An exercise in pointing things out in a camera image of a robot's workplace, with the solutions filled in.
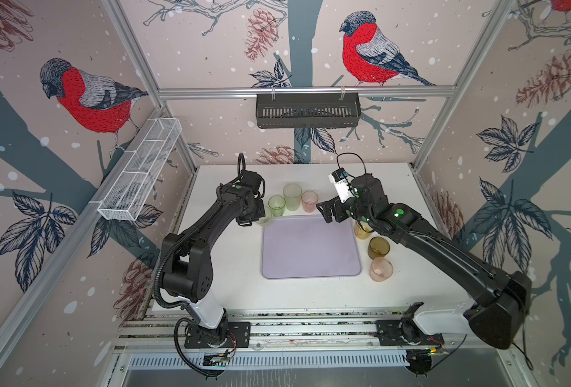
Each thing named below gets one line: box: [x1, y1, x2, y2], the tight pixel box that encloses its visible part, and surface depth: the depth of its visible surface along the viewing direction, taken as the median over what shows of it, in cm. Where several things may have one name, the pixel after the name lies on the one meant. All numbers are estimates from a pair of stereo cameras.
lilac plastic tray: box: [262, 214, 362, 279], surface depth 92 cm
